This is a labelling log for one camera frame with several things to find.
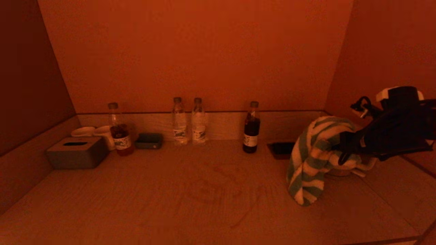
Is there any striped green white towel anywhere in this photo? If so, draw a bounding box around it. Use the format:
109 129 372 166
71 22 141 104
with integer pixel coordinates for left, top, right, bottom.
287 116 375 207

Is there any black socket panel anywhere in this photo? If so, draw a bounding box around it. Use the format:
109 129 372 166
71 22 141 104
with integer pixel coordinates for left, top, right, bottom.
267 142 296 160

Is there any dark drink bottle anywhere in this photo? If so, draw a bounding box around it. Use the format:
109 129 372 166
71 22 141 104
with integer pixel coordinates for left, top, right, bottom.
243 101 260 153

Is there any clear water bottle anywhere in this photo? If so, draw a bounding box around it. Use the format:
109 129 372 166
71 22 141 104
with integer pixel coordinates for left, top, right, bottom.
191 98 206 146
172 97 188 145

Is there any small teal tray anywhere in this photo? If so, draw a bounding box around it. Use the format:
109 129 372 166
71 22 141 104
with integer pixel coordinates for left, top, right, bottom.
135 133 163 149

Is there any amber tea bottle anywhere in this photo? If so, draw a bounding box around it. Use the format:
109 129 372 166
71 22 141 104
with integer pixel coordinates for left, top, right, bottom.
108 102 135 157

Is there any white ceramic mug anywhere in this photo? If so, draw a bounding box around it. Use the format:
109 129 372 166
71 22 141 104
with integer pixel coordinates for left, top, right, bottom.
94 126 116 151
71 127 95 137

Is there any blue-grey tissue box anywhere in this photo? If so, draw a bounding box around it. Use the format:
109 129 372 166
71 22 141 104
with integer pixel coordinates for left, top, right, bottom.
46 137 109 170

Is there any thin black camera cable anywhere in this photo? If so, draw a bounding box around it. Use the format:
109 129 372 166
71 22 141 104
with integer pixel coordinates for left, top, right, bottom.
351 96 383 118

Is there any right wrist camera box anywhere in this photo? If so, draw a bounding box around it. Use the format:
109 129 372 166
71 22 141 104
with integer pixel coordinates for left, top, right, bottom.
376 86 424 109

